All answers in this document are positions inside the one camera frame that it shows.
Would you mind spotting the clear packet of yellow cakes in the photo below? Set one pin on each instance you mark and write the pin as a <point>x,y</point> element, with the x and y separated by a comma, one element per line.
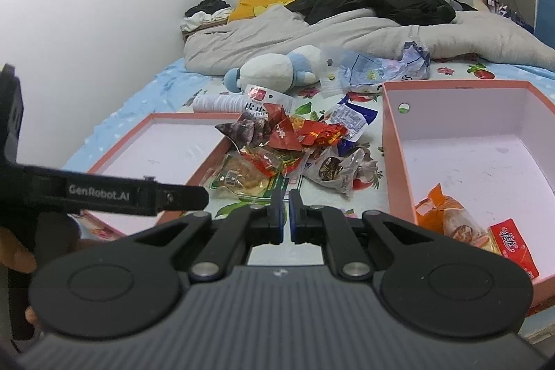
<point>236,177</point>

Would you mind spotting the clear plastic bag blue print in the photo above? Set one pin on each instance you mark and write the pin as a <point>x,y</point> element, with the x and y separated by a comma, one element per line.
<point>364,68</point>

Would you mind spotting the orange snack packet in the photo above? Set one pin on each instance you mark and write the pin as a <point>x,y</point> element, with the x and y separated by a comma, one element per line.
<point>451,218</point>

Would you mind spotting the deep pink cardboard box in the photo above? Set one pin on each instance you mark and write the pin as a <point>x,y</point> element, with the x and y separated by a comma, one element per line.
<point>477,162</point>

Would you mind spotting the blue white snack packet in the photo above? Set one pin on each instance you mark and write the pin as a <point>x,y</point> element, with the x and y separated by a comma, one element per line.
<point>353,118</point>

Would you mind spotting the red triangular snack packet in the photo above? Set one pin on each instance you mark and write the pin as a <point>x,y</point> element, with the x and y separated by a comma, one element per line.
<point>284,133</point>

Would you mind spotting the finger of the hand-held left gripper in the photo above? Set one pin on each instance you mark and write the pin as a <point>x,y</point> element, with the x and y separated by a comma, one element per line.
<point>182,199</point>

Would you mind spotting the crumpled purple white bag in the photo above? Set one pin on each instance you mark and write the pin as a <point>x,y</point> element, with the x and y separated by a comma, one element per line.
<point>416,60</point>

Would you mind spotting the floral bed sheet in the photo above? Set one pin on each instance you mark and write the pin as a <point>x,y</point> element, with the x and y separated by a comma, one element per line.
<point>455,71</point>

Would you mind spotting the shallow pink box lid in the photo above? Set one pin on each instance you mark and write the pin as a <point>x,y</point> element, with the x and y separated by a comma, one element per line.
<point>164,149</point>

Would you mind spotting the white packet with red label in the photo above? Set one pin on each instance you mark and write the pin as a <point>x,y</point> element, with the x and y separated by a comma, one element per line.
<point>264,99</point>

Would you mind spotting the red gold candy packet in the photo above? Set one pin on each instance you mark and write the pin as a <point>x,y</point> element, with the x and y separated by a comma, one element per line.
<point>323,133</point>

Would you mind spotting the red green snack packet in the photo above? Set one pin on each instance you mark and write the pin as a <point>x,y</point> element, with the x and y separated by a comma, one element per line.
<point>271,163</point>

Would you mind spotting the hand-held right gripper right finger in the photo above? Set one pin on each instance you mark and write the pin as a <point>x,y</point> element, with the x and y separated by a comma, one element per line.
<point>295,205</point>

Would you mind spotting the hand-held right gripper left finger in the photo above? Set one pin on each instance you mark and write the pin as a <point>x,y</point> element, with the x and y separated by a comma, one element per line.
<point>277,203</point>

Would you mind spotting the blue white plush toy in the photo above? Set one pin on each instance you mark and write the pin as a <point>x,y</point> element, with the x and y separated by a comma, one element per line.
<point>269,68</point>

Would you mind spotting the group of small bottles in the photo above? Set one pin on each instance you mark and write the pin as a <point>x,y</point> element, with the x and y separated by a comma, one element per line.
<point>498,3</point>

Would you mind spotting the blue cushioned panel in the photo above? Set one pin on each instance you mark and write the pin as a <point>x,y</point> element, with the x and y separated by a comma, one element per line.
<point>546,10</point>

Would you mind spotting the purple brown snack packet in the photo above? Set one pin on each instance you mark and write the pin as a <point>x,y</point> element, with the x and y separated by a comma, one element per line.
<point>240,131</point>

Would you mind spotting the pile of black clothing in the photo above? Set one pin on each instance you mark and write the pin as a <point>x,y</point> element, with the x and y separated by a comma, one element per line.
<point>368,3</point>

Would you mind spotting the person's left hand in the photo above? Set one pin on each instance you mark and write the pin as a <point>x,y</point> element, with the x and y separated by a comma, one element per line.
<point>17,255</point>

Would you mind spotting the grey duvet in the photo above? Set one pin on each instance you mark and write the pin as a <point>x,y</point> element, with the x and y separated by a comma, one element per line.
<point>277,36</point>

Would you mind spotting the yellow blanket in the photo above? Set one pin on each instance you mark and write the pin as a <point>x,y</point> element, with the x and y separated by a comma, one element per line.
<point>249,6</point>

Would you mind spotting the heap of dark white clothes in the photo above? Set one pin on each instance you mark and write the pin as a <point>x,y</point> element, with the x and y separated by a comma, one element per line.
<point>206,10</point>

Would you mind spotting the silver brown snack packet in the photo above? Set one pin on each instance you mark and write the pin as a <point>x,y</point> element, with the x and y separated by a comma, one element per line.
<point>336,170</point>

